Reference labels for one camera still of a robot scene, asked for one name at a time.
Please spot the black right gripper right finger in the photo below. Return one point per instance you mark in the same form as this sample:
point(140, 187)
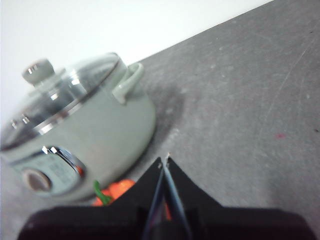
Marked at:
point(225, 225)

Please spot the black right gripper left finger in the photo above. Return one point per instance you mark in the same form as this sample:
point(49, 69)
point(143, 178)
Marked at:
point(95, 222)

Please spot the orange toy pumpkin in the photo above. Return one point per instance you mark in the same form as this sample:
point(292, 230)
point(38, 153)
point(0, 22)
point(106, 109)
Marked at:
point(120, 187)

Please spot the glass lid with green knob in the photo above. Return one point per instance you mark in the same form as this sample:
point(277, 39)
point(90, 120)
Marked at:
point(62, 95)

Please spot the pale green electric pot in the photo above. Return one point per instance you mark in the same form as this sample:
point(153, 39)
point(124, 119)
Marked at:
point(112, 130)

